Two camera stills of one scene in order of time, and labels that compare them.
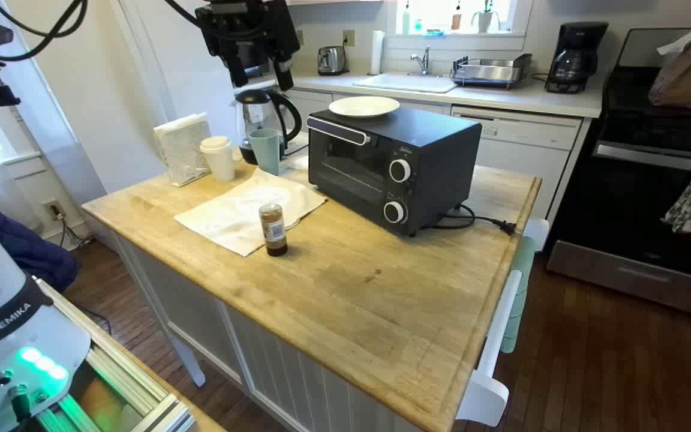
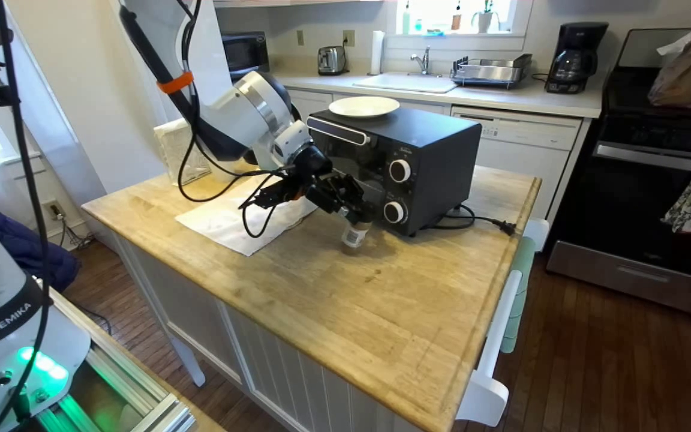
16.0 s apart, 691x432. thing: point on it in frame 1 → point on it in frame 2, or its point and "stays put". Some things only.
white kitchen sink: x=407 y=83 stays put
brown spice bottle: x=273 y=219 → x=349 y=232
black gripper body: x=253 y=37 → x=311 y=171
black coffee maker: x=574 y=56 stays put
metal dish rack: x=493 y=74 stays put
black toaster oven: x=405 y=170 stays put
